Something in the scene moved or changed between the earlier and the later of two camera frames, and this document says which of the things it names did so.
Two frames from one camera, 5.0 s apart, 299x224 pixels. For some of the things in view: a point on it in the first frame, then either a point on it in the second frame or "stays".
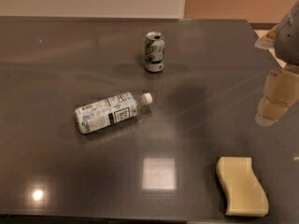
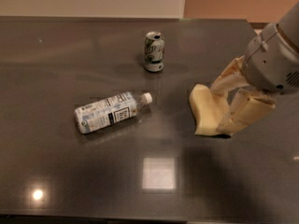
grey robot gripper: (289, 39) → (270, 62)
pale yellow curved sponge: (246, 195) → (208, 110)
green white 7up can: (154, 49) stays
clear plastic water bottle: (109, 111) stays
